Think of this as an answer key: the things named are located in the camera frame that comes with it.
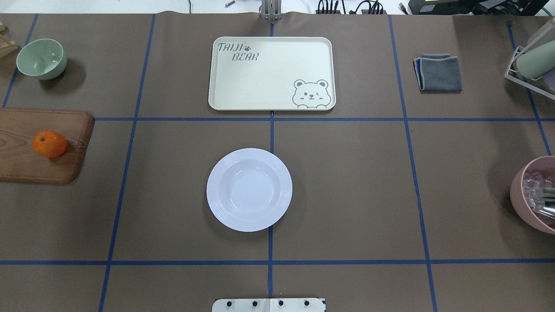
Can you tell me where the white round plate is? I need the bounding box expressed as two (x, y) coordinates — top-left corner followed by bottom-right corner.
(206, 148), (293, 232)

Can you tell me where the orange fruit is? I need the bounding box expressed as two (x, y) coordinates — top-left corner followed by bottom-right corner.
(33, 130), (68, 159)

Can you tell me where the cream bear tray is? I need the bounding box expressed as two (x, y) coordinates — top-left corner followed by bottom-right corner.
(208, 37), (336, 111)

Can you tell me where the white mounting plate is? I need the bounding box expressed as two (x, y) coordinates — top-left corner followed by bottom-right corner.
(212, 298), (326, 312)

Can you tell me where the grey folded cloth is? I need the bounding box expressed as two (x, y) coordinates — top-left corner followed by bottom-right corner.
(414, 53), (462, 93)

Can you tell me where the green ceramic bowl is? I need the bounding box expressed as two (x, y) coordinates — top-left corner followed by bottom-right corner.
(16, 38), (67, 80)

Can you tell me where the pink bowl with ice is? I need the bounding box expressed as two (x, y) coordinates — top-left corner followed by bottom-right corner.
(510, 156), (555, 235)

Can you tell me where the wooden cutting board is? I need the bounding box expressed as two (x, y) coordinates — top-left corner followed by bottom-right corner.
(0, 108), (95, 184)

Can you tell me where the green cup on rack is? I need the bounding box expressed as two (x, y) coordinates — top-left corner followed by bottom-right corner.
(516, 41), (555, 79)

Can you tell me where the grey camera mast bracket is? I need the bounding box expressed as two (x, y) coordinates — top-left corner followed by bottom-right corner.
(258, 0), (283, 22)

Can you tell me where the white wire cup rack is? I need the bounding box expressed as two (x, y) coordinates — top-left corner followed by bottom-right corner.
(505, 20), (555, 101)

